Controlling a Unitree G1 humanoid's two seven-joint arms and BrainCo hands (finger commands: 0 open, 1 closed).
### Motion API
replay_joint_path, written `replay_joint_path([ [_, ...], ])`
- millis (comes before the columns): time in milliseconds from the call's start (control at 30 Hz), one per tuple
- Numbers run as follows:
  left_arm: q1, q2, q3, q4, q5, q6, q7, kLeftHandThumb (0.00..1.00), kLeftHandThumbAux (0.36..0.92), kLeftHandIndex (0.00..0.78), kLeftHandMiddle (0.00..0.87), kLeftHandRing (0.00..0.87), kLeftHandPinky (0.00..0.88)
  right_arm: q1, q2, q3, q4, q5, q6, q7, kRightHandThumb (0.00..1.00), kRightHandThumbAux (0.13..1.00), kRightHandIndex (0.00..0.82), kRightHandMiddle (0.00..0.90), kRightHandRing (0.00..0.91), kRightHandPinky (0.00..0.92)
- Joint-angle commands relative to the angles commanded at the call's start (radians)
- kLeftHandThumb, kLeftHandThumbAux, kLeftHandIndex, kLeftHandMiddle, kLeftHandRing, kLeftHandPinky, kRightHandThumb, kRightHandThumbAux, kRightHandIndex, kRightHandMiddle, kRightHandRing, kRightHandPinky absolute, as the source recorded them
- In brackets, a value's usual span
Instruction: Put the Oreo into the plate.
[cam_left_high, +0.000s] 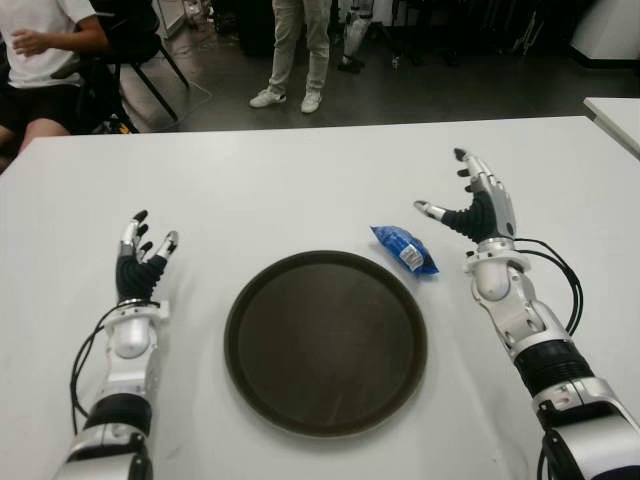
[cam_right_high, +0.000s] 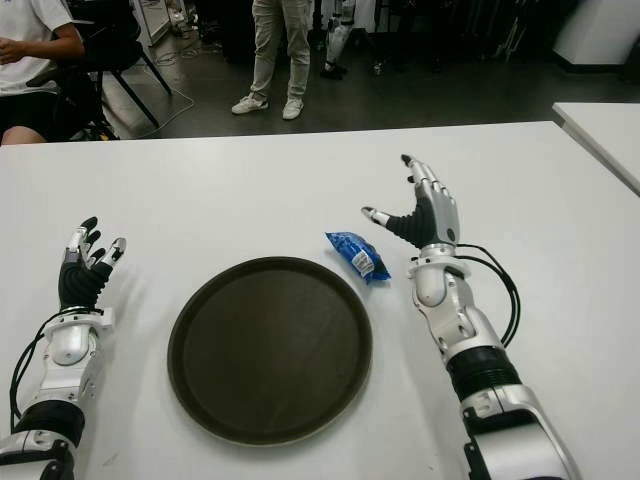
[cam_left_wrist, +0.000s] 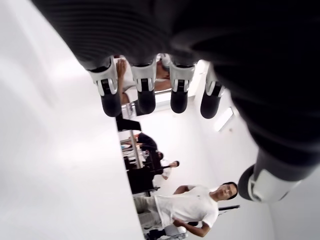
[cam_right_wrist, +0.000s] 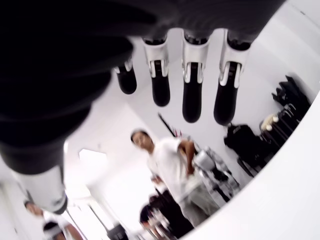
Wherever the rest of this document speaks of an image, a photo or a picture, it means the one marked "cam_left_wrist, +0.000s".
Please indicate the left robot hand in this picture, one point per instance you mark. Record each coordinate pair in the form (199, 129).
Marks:
(225, 37)

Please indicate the ceiling light fixture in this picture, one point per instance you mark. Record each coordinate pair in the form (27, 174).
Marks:
(223, 120)

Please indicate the person in black shirt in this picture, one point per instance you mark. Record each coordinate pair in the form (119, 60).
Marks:
(147, 140)

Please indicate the black chair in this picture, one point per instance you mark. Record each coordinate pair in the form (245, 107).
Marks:
(127, 123)

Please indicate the small seated person white shirt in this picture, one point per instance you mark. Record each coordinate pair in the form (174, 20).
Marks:
(168, 171)

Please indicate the black desk furniture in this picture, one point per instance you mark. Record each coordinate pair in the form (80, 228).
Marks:
(140, 177)

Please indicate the standing person beige trousers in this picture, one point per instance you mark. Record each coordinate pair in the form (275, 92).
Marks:
(185, 205)

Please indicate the silver metal post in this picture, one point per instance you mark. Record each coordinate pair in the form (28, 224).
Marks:
(135, 150)

